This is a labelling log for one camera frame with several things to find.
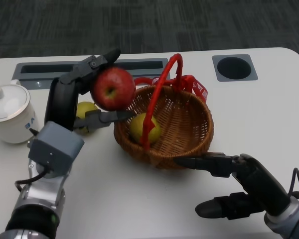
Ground red printed ribbon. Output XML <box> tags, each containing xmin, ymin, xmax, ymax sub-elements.
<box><xmin>133</xmin><ymin>74</ymin><xmax>210</xmax><ymax>103</ymax></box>

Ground white mug lid gold rim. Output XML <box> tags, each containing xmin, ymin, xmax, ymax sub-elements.
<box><xmin>0</xmin><ymin>84</ymin><xmax>31</xmax><ymax>123</ymax></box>

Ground long grey table slot tray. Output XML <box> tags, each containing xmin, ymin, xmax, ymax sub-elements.
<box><xmin>11</xmin><ymin>58</ymin><xmax>169</xmax><ymax>91</ymax></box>

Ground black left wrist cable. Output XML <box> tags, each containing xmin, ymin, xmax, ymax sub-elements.
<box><xmin>14</xmin><ymin>166</ymin><xmax>52</xmax><ymax>192</ymax></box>

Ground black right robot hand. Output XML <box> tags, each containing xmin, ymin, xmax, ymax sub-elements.
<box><xmin>173</xmin><ymin>153</ymin><xmax>291</xmax><ymax>220</ymax></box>

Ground green pear with stem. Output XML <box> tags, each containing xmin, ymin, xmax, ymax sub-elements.
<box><xmin>76</xmin><ymin>101</ymin><xmax>99</xmax><ymax>135</ymax></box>

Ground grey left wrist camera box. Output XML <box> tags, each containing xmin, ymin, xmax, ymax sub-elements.
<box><xmin>27</xmin><ymin>121</ymin><xmax>85</xmax><ymax>179</ymax></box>

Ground thin dark right wrist cable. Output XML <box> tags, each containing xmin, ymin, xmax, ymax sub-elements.
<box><xmin>288</xmin><ymin>168</ymin><xmax>299</xmax><ymax>197</ymax></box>

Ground red apple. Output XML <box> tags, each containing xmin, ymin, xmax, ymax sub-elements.
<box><xmin>90</xmin><ymin>66</ymin><xmax>136</xmax><ymax>112</ymax></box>

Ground grey square cup holder insert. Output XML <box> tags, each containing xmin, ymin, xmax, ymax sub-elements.
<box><xmin>211</xmin><ymin>54</ymin><xmax>259</xmax><ymax>82</ymax></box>

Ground white ceramic mug blue print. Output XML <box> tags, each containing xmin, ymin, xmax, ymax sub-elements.
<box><xmin>0</xmin><ymin>79</ymin><xmax>38</xmax><ymax>144</ymax></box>

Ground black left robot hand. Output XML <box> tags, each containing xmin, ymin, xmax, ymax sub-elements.
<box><xmin>44</xmin><ymin>48</ymin><xmax>137</xmax><ymax>135</ymax></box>

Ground wicker basket with red handle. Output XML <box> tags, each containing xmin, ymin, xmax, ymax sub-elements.
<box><xmin>114</xmin><ymin>53</ymin><xmax>214</xmax><ymax>170</ymax></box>

